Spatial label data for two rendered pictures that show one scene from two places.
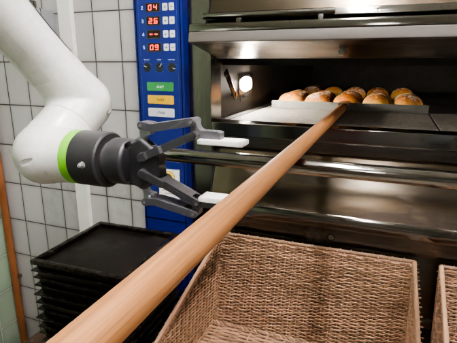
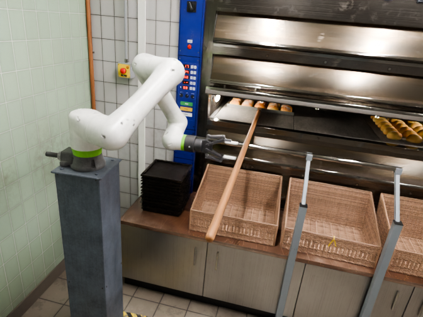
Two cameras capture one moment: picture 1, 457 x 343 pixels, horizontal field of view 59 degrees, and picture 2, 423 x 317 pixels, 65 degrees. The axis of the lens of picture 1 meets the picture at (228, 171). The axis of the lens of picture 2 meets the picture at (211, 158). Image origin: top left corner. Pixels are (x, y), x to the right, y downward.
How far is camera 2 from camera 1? 1.22 m
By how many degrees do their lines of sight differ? 13
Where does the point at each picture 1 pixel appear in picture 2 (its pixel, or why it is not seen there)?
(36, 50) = (173, 110)
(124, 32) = not seen: hidden behind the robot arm
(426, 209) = (286, 157)
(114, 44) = not seen: hidden behind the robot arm
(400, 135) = (279, 131)
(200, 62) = (204, 95)
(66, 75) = (179, 116)
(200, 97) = (203, 109)
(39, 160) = (174, 144)
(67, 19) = not seen: hidden behind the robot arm
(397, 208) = (277, 156)
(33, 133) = (172, 136)
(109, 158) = (197, 144)
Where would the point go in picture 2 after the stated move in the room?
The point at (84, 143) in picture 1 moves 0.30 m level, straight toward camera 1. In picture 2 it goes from (189, 140) to (216, 161)
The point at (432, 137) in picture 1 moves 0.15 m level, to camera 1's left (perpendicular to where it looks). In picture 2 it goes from (290, 132) to (269, 131)
